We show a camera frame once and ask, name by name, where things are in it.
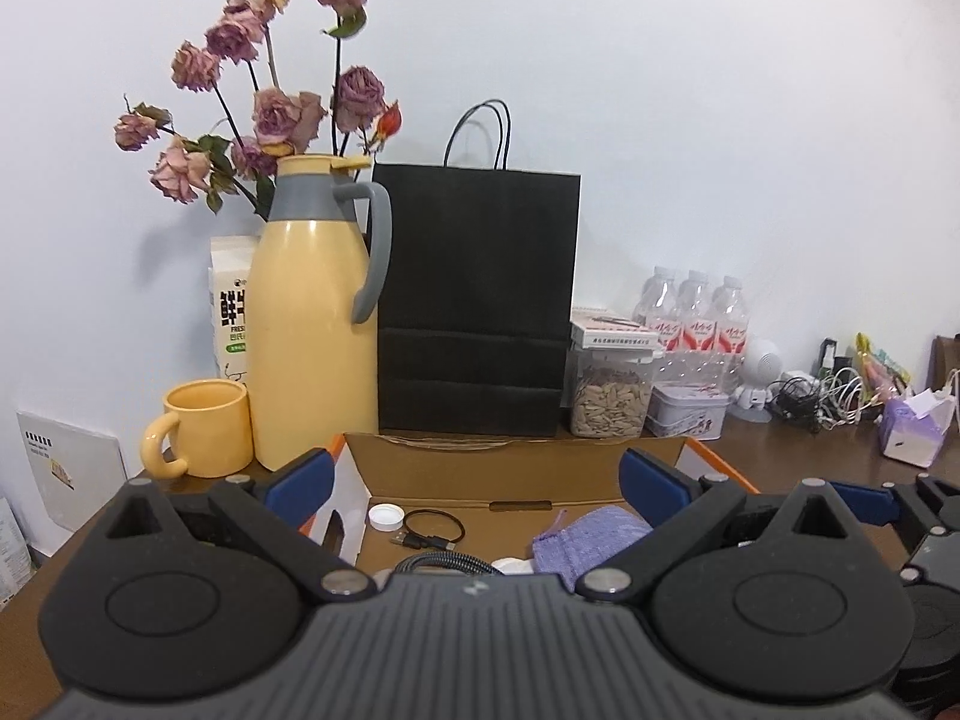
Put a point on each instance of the dried pink roses bouquet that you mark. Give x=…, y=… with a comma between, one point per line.
x=281, y=112

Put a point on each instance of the yellow mug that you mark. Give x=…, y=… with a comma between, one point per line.
x=210, y=427

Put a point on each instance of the red cardboard box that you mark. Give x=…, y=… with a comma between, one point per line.
x=487, y=465

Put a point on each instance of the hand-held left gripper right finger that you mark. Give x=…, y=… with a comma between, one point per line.
x=652, y=487

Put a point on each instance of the white flat box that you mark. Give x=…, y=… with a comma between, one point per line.
x=615, y=334

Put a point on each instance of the white plastic bottle cap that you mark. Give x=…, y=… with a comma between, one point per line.
x=385, y=516
x=511, y=566

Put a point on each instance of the small printed tin box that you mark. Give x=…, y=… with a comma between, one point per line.
x=686, y=412

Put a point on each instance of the clear water bottle red label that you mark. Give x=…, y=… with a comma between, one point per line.
x=658, y=315
x=696, y=322
x=731, y=330

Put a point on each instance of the purple knitted pouch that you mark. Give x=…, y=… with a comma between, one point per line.
x=592, y=540

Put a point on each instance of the black paper bag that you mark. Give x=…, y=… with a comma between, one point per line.
x=480, y=277

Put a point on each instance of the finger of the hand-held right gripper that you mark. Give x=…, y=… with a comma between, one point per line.
x=866, y=504
x=930, y=555

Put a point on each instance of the brown bag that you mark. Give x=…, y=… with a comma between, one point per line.
x=946, y=356

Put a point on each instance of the yellow thermos jug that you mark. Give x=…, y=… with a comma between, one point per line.
x=315, y=330

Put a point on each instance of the colourful snack packet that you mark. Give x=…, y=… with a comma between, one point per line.
x=881, y=367

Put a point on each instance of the purple tissue box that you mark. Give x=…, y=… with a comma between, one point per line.
x=915, y=431

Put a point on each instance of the white milk carton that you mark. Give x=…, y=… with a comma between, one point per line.
x=232, y=315

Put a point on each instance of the white panel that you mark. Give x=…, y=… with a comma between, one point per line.
x=71, y=465

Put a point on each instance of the white robot-shaped speaker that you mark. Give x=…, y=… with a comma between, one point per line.
x=761, y=367

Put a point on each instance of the black charger plug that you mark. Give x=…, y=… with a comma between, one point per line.
x=832, y=360

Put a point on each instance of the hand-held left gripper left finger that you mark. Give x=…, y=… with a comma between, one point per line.
x=300, y=484

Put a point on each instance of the clear jar of seeds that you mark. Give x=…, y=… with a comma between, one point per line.
x=607, y=397

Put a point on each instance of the blue printed booklets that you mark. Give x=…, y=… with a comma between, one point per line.
x=13, y=547

